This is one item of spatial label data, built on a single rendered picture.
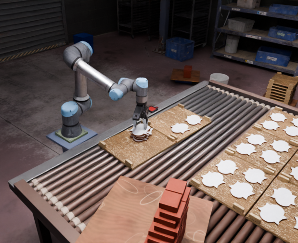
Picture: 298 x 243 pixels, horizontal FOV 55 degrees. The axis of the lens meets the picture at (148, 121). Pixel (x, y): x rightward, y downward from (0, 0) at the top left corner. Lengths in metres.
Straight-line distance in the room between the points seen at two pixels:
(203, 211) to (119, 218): 0.39
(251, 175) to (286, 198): 0.23
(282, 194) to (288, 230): 0.24
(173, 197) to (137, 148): 0.92
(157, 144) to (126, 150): 0.22
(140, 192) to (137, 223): 0.19
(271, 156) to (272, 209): 0.48
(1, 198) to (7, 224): 0.35
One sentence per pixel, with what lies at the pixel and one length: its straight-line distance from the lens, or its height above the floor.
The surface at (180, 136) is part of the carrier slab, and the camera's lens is 2.08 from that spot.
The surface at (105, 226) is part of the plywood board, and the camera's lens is 1.36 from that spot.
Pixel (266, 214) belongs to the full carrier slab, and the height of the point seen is 0.95.
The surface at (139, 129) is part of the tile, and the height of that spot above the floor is 1.01.
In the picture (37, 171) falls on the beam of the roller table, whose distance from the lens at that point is 1.88.
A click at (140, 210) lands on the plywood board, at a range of 1.41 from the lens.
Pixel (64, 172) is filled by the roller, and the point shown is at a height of 0.92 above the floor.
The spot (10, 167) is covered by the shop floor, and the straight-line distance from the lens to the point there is 3.50.
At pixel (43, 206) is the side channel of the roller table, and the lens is 1.62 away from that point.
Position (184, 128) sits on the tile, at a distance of 2.15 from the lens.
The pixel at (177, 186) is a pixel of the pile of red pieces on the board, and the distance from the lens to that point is 1.11.
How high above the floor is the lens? 2.10
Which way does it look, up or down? 32 degrees down
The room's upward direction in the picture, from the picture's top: 2 degrees clockwise
